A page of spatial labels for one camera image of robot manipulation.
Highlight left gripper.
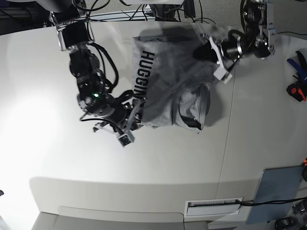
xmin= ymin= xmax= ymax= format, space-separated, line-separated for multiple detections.
xmin=193 ymin=34 xmax=241 ymax=84

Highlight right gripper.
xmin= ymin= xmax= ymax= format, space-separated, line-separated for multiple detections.
xmin=92 ymin=90 xmax=145 ymax=147

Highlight grey T-shirt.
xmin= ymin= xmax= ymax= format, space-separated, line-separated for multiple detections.
xmin=131 ymin=35 xmax=214 ymax=133

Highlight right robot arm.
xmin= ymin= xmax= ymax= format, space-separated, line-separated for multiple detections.
xmin=37 ymin=0 xmax=144 ymax=147

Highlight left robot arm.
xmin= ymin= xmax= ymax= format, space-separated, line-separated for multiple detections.
xmin=193 ymin=0 xmax=276 ymax=83

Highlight black red clamp tool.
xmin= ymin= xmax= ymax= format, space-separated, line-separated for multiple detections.
xmin=286 ymin=81 xmax=307 ymax=102

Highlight orange black tool at edge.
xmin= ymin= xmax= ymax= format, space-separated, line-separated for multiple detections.
xmin=302 ymin=158 xmax=307 ymax=182

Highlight blue-grey flat board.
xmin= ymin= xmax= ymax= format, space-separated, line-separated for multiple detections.
xmin=246 ymin=166 xmax=303 ymax=224

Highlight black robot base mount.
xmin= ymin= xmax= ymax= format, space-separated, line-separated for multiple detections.
xmin=145 ymin=4 xmax=183 ymax=22

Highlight black cable on table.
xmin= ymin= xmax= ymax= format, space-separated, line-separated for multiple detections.
xmin=189 ymin=197 xmax=307 ymax=207

